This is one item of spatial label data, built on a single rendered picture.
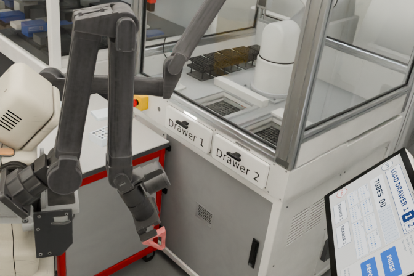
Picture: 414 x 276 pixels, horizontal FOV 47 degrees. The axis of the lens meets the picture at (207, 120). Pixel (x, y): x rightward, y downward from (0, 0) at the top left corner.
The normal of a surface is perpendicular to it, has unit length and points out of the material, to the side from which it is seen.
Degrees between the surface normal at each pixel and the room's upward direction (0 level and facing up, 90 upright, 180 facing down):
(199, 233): 90
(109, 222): 90
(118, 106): 90
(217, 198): 90
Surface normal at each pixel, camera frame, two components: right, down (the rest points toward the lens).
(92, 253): 0.69, 0.40
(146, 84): 0.09, 0.19
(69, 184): 0.29, 0.47
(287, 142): -0.72, 0.25
